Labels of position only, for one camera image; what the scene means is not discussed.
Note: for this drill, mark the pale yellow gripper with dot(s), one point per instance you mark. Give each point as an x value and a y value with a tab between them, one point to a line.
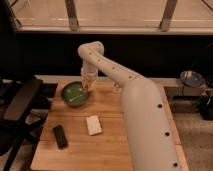
87	81

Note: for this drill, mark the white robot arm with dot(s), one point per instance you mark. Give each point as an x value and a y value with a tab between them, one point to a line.
149	135

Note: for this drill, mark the green ceramic bowl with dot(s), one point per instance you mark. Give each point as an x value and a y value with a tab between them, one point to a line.
73	94

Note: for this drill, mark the clear glass bottle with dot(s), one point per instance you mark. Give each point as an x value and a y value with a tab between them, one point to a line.
116	86

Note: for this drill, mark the white sponge block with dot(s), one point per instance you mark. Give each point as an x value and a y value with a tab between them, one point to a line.
93	125

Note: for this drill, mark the black rectangular block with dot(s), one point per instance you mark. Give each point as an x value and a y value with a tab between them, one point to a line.
60	137

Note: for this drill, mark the black office chair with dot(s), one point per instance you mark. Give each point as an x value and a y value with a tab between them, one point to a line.
16	102

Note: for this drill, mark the round blue dish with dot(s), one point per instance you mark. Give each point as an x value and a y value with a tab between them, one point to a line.
191	78

